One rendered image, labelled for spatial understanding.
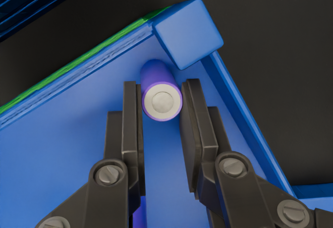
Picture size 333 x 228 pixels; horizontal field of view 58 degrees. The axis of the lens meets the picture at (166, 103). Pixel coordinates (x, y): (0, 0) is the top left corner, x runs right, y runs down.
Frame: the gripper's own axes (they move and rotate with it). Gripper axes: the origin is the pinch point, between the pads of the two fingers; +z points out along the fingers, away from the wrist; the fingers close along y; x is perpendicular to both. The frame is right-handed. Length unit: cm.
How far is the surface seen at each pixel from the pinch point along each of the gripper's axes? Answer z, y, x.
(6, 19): 32.8, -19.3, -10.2
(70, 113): 6.1, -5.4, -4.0
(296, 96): 38, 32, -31
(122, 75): 7.0, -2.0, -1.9
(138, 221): 0.6, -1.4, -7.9
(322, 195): 25, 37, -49
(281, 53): 42, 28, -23
